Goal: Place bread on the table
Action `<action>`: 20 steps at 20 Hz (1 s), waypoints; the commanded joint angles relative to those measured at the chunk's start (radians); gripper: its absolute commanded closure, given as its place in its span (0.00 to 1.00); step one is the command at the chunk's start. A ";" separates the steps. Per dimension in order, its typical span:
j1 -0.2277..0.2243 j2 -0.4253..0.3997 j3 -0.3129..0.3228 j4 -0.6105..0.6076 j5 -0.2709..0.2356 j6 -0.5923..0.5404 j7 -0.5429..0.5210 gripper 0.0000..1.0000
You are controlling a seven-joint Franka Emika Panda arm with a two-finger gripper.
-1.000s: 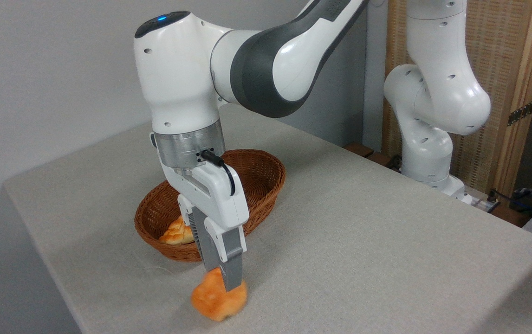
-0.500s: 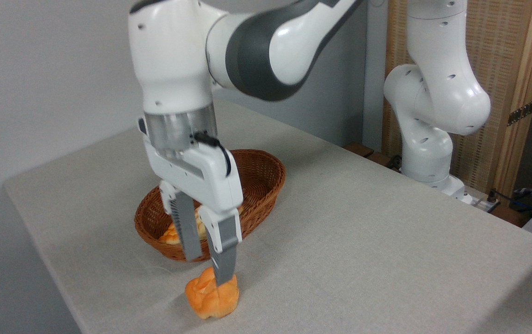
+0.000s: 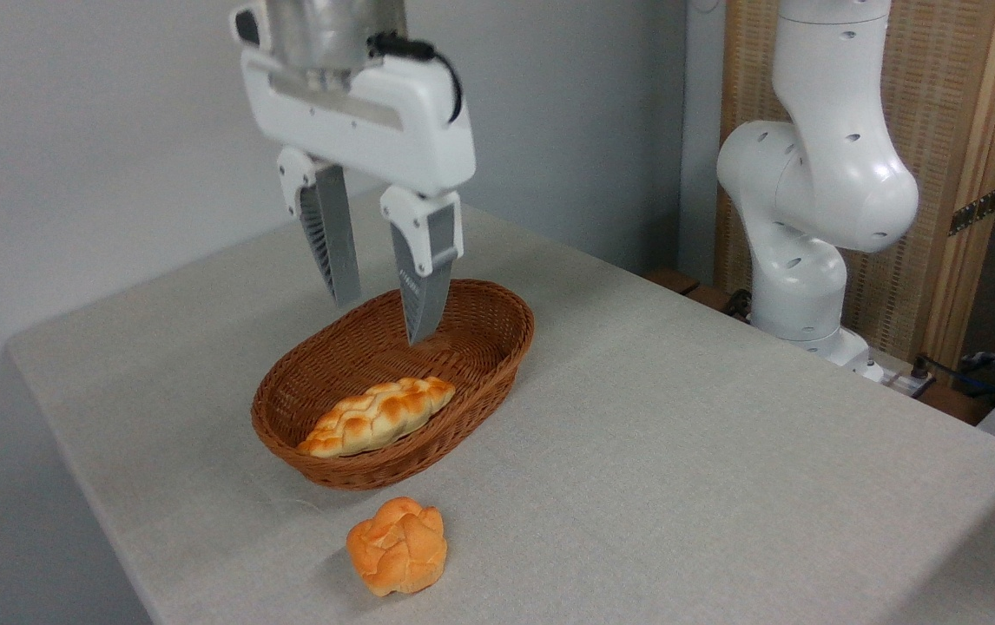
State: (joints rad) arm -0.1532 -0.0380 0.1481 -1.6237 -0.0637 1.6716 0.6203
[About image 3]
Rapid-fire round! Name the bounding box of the black power cable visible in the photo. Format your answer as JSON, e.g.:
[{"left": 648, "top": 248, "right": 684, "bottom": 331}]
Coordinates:
[{"left": 912, "top": 352, "right": 995, "bottom": 393}]

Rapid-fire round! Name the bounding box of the grey tablecloth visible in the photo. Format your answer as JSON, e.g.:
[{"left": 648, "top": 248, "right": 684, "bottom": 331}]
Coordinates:
[{"left": 4, "top": 193, "right": 995, "bottom": 625}]

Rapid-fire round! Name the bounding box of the dark metal screen hinge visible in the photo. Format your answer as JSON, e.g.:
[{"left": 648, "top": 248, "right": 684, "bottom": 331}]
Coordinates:
[{"left": 948, "top": 187, "right": 995, "bottom": 238}]

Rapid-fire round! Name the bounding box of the wooden rattan folding screen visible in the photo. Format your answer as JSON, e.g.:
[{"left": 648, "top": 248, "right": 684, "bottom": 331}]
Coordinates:
[{"left": 714, "top": 0, "right": 995, "bottom": 376}]

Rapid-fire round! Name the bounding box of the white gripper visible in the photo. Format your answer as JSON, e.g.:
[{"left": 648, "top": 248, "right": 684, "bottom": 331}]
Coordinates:
[{"left": 239, "top": 45, "right": 478, "bottom": 347}]

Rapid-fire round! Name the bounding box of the round orange bread roll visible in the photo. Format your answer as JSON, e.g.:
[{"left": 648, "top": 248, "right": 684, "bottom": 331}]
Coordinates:
[{"left": 346, "top": 496, "right": 449, "bottom": 598}]

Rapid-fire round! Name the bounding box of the long braided bread loaf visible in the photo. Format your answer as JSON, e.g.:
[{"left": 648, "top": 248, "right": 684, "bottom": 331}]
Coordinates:
[{"left": 296, "top": 376, "right": 458, "bottom": 459}]

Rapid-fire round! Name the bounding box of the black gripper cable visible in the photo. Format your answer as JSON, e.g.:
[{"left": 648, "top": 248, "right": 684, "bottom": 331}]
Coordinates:
[{"left": 366, "top": 30, "right": 465, "bottom": 125}]

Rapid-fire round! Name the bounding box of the brown woven wicker basket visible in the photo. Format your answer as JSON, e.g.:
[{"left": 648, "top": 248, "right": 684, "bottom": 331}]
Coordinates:
[{"left": 251, "top": 279, "right": 537, "bottom": 492}]

